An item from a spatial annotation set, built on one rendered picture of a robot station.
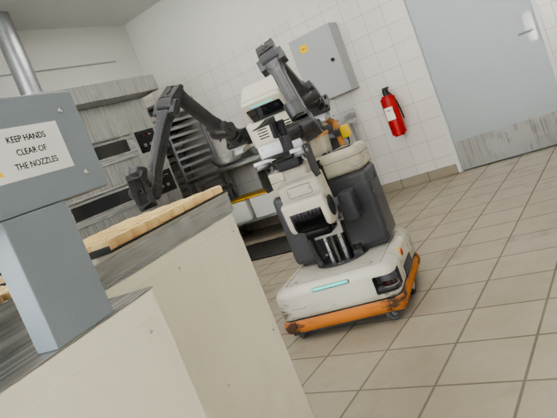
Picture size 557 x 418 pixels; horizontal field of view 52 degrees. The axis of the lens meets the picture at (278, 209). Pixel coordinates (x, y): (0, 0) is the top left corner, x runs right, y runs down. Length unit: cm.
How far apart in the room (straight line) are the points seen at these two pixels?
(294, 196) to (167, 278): 148
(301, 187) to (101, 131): 317
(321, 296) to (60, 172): 201
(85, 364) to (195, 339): 55
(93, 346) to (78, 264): 12
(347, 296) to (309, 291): 19
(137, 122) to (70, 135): 494
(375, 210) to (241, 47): 414
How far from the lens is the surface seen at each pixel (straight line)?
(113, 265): 122
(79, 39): 727
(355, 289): 270
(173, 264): 135
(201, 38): 705
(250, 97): 265
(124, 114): 581
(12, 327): 97
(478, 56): 574
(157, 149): 231
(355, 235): 296
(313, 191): 268
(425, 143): 594
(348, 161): 288
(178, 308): 133
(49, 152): 89
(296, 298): 280
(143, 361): 92
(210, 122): 260
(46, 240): 83
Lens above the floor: 99
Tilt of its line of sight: 7 degrees down
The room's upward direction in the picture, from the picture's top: 21 degrees counter-clockwise
